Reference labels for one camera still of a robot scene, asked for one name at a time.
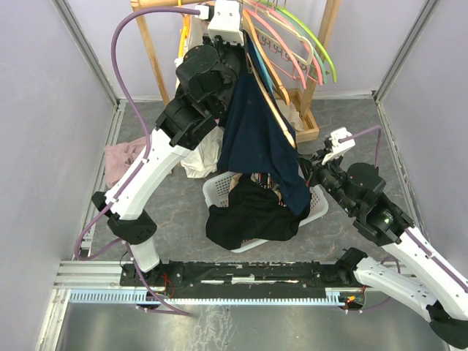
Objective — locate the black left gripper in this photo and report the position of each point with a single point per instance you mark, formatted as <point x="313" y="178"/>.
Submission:
<point x="219" y="44"/>

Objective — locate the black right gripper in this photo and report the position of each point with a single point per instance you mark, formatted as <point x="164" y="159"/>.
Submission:
<point x="311" y="168"/>

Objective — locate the navy blue t shirt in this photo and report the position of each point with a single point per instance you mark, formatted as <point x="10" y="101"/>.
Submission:
<point x="253" y="142"/>

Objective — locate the black t shirt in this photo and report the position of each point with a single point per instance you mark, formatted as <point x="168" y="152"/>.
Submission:
<point x="253" y="212"/>

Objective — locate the white printed t shirt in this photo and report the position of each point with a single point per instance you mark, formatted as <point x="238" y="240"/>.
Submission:
<point x="202" y="161"/>

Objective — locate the turquoise plastic hanger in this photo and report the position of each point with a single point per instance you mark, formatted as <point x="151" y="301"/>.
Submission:
<point x="263" y="68"/>

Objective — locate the peach orange plastic hanger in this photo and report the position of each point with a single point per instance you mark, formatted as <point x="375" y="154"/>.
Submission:
<point x="250" y="27"/>

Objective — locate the beige tan t shirt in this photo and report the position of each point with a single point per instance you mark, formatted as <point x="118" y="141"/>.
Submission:
<point x="276" y="189"/>

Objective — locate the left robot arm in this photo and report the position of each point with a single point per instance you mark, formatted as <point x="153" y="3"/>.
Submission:
<point x="207" y="77"/>

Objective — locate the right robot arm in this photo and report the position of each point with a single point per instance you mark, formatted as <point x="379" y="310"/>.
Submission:
<point x="439" y="291"/>

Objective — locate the pink plastic hanger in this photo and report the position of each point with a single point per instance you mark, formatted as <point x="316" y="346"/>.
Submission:
<point x="297" y="73"/>

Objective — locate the lime green hanger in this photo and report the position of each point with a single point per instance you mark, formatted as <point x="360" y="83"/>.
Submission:
<point x="295" y="20"/>

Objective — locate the cream cloth in rack base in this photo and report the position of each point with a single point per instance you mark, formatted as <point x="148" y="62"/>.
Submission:
<point x="291" y="114"/>

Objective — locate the mauve pink crumpled garment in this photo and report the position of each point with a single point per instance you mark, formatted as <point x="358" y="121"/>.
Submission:
<point x="119" y="158"/>

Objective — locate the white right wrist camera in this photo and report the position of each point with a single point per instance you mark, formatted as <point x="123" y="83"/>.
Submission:
<point x="338" y="143"/>

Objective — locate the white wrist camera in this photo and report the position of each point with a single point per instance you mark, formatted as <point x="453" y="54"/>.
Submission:
<point x="224" y="19"/>
<point x="338" y="143"/>

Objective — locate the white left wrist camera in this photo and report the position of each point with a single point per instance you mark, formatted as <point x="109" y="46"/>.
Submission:
<point x="224" y="19"/>

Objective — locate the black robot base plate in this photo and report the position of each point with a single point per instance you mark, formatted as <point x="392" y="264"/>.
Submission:
<point x="241" y="281"/>

